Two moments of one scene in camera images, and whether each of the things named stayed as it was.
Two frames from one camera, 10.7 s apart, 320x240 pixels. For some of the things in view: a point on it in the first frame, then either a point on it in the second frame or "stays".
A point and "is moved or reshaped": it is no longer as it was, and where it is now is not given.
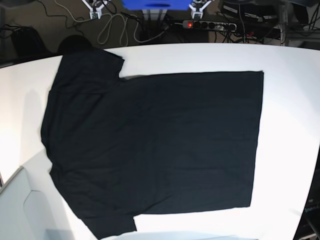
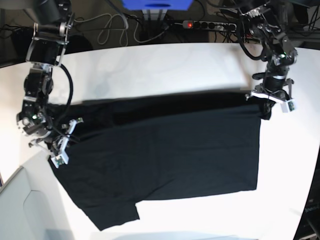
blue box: (158, 5) stays
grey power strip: (209, 25) stays
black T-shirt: (119, 147) is moved or reshaped
